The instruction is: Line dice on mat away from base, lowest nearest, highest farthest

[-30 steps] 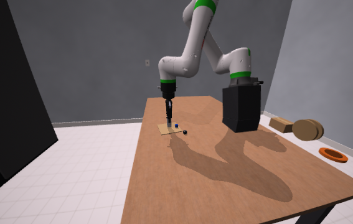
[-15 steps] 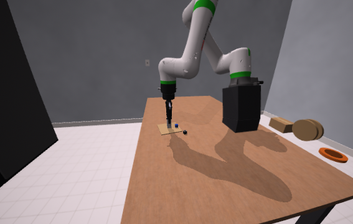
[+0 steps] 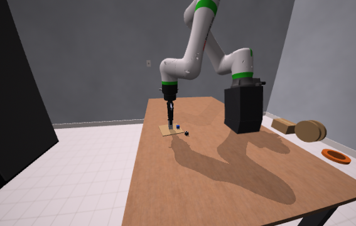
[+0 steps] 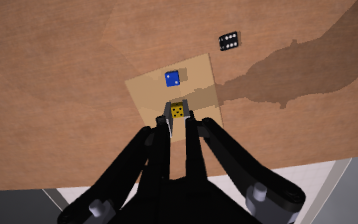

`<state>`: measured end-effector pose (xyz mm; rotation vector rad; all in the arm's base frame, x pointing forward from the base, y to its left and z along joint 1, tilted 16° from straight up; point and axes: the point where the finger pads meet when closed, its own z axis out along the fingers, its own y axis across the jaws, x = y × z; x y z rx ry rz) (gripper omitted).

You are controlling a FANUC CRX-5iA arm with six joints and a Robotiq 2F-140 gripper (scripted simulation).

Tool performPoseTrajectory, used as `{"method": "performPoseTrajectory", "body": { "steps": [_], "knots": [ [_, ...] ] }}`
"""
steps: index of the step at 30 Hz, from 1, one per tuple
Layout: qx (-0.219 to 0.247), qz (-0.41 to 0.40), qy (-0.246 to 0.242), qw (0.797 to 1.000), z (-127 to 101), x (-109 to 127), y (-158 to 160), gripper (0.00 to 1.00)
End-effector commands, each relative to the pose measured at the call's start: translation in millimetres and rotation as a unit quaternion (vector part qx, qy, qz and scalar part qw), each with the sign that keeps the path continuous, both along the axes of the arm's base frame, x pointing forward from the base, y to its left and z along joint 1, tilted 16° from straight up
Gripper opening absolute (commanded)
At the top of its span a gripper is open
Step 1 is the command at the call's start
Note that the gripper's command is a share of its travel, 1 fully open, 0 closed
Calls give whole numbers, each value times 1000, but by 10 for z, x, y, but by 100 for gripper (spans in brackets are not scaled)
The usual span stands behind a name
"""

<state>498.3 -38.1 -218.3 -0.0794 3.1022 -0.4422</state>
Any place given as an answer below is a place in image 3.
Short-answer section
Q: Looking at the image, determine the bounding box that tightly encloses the tan flat mat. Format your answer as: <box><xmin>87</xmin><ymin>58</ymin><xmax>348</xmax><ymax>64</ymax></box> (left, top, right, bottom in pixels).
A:
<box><xmin>158</xmin><ymin>123</ymin><xmax>183</xmax><ymax>136</ymax></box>

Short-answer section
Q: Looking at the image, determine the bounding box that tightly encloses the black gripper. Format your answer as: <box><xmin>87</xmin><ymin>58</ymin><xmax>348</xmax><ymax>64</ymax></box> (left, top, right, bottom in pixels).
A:
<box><xmin>164</xmin><ymin>94</ymin><xmax>176</xmax><ymax>129</ymax></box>

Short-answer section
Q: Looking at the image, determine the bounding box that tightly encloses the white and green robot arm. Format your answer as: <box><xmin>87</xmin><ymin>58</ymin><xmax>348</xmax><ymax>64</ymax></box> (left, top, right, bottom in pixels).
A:
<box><xmin>159</xmin><ymin>0</ymin><xmax>266</xmax><ymax>95</ymax></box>

